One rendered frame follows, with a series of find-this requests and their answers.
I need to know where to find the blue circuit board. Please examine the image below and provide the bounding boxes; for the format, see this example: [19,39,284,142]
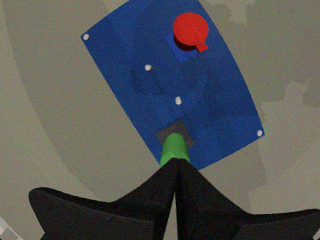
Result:
[80,0,265,171]

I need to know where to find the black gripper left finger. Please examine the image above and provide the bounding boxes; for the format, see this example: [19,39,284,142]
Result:
[28,157,180,240]

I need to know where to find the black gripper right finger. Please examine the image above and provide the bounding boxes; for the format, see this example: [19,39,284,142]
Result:
[175,159,320,240]

